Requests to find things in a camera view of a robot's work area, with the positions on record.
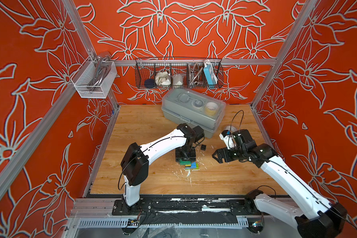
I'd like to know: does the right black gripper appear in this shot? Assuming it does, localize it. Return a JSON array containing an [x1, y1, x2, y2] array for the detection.
[[210, 146, 247, 163]]

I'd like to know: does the dark green lego brick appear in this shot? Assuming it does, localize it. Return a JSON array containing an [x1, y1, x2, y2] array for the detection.
[[179, 160, 192, 167]]

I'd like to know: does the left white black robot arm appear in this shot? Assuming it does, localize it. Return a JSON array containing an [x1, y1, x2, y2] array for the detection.
[[118, 124, 204, 207]]

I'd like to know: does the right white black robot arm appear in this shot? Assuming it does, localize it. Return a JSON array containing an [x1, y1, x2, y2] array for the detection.
[[212, 143, 347, 238]]

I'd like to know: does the clear tape roll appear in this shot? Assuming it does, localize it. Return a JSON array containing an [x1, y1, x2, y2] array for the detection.
[[224, 125, 237, 133]]

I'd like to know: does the grey plastic toolbox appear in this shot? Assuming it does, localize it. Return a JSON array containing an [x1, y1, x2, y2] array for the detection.
[[162, 88, 226, 138]]

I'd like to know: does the blue box in basket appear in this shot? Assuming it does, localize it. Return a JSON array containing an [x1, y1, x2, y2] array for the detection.
[[203, 64, 218, 88]]

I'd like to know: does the white crumpled item in basket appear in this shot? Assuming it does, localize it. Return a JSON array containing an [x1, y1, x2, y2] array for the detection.
[[155, 71, 172, 87]]

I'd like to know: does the clear plastic bin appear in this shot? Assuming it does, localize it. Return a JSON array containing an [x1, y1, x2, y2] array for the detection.
[[71, 59, 117, 99]]

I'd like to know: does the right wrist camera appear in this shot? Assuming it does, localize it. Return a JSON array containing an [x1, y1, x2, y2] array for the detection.
[[219, 129, 253, 149]]

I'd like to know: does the black wire basket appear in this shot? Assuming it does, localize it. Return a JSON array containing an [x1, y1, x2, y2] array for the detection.
[[135, 57, 224, 89]]

